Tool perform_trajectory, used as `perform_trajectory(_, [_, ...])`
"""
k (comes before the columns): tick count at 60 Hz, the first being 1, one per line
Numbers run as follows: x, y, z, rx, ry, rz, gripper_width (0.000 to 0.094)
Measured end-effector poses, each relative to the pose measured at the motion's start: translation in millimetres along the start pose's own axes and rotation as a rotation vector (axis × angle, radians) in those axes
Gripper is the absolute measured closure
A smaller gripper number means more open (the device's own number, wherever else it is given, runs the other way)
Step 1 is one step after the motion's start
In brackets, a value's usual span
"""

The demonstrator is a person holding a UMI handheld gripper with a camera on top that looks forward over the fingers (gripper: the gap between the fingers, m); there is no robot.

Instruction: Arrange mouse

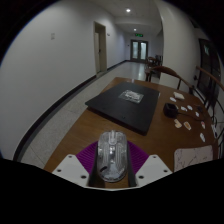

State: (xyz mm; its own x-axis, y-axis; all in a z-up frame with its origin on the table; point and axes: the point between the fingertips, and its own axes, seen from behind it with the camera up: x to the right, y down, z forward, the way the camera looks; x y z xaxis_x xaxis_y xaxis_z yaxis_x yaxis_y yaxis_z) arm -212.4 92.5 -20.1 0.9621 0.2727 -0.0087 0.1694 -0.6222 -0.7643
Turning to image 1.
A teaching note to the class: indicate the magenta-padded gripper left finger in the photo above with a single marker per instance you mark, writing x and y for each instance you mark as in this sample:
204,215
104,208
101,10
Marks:
68,166

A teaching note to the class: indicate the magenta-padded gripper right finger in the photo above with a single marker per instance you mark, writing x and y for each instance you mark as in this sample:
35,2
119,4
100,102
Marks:
153,168

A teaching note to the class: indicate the transparent grey computer mouse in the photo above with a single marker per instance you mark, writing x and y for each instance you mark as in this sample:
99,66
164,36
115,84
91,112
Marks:
112,156

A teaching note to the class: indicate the white marble-print mouse pad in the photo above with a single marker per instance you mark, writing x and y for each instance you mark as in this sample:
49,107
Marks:
193,158

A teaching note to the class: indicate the tan small sticker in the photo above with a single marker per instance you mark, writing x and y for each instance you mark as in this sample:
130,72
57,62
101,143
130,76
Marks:
178,123

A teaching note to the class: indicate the orange and white small sticker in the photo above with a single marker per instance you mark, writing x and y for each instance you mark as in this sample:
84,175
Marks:
187,126

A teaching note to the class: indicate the white oval sticker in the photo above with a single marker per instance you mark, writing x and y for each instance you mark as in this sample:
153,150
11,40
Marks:
202,137

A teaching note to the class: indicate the small black box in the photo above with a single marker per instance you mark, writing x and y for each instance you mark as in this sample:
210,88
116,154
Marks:
170,110

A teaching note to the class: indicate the red and white small sticker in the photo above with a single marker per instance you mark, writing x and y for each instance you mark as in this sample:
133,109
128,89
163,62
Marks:
202,124

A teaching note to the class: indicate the black closed laptop with sticker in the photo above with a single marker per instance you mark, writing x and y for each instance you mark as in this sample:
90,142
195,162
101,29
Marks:
123,106

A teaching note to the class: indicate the white card with black pen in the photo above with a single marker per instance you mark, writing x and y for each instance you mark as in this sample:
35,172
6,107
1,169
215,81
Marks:
214,130

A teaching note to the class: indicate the white flat packet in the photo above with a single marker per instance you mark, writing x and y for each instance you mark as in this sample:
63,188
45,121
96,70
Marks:
178,95

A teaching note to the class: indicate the black railing with wooden handrail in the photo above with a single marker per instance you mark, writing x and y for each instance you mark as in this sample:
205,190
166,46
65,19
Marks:
213,100

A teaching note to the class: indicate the brown wooden armchair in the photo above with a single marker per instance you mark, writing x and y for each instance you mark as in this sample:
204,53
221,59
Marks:
166,70

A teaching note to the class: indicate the distant wooden chairs group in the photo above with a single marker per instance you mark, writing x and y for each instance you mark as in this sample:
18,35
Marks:
155,61

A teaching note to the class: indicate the dark framed window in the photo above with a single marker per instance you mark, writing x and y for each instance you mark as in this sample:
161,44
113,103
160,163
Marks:
208,66

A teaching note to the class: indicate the glass double door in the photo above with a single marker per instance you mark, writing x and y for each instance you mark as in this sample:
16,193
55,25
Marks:
139,50

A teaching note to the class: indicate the beige side door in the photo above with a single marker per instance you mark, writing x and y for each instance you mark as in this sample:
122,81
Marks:
100,46

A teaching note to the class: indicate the green exit sign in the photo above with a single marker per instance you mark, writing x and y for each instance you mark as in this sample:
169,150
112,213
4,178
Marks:
139,34

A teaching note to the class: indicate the white wall switch plate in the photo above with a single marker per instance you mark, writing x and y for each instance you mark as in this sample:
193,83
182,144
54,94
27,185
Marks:
52,36

